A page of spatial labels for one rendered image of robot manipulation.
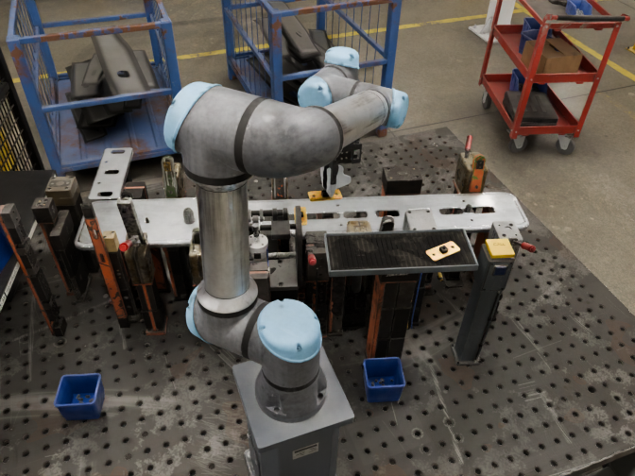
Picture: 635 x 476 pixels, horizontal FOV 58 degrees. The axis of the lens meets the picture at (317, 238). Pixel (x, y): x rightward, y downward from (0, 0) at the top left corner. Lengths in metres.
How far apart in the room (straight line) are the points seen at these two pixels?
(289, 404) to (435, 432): 0.63
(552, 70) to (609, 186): 0.81
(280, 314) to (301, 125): 0.40
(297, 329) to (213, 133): 0.40
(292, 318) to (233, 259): 0.16
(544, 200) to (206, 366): 2.52
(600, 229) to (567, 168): 0.59
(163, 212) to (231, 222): 0.90
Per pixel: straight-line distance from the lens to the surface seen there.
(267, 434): 1.21
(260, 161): 0.83
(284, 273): 1.66
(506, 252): 1.53
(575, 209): 3.76
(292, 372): 1.11
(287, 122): 0.83
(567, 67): 3.90
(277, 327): 1.07
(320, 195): 1.47
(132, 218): 1.61
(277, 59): 3.46
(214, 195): 0.94
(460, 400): 1.78
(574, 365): 1.97
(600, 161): 4.26
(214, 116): 0.86
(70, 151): 3.83
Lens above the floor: 2.16
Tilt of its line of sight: 42 degrees down
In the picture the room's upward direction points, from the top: 2 degrees clockwise
